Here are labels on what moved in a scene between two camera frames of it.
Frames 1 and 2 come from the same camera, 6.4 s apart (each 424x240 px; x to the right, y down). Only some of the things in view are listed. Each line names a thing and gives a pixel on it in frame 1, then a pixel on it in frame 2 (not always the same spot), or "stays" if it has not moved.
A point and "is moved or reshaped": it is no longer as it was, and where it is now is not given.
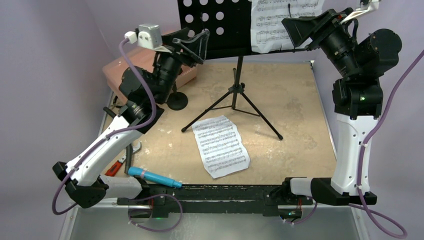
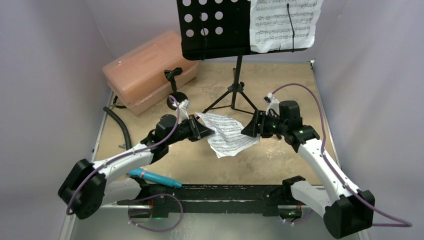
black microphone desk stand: (177, 101) stays
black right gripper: (318, 33) → (260, 123)
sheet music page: (268, 32) stays
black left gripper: (196, 45) → (198, 131)
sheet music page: (221, 149) is moved or reshaped
